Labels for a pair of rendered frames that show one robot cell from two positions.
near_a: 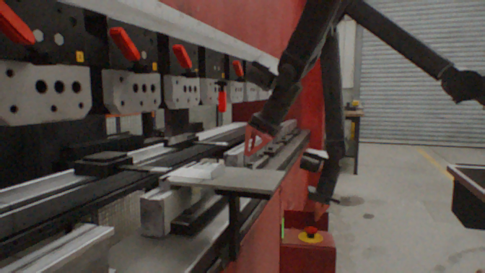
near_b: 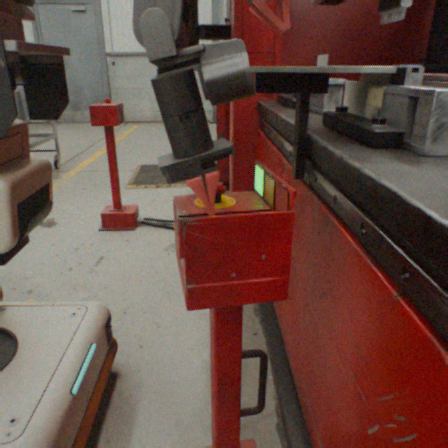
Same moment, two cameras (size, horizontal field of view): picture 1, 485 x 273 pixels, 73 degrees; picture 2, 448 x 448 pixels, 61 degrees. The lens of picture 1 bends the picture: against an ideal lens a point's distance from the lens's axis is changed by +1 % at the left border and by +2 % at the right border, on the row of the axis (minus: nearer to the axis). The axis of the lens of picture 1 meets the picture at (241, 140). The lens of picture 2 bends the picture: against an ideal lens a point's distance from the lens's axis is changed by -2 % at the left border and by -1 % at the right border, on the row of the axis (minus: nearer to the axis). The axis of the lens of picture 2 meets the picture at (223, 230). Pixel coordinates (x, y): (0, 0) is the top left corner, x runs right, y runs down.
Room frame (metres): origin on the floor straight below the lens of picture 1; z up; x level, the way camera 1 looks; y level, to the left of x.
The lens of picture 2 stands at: (1.53, -0.41, 1.00)
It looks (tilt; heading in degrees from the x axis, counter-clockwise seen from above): 23 degrees down; 160
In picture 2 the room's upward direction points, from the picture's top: straight up
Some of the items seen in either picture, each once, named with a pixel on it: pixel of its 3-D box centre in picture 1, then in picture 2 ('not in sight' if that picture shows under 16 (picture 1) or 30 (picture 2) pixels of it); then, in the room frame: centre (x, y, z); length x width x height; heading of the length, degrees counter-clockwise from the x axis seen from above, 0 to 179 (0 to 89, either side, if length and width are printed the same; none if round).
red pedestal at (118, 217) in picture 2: not in sight; (113, 165); (-1.01, -0.26, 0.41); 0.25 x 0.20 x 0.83; 73
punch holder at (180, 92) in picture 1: (172, 74); not in sight; (0.83, 0.18, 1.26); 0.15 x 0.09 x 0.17; 163
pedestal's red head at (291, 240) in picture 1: (306, 239); (225, 227); (0.97, -0.20, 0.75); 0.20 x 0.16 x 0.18; 172
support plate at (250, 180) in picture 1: (229, 177); (310, 69); (0.81, 0.03, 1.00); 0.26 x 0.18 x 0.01; 73
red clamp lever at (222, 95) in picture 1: (220, 96); not in sight; (0.99, 0.06, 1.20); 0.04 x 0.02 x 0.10; 73
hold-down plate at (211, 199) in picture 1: (205, 207); (356, 126); (0.88, 0.10, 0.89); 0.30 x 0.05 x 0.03; 163
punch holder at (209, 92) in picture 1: (204, 77); not in sight; (1.03, 0.12, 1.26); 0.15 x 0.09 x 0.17; 163
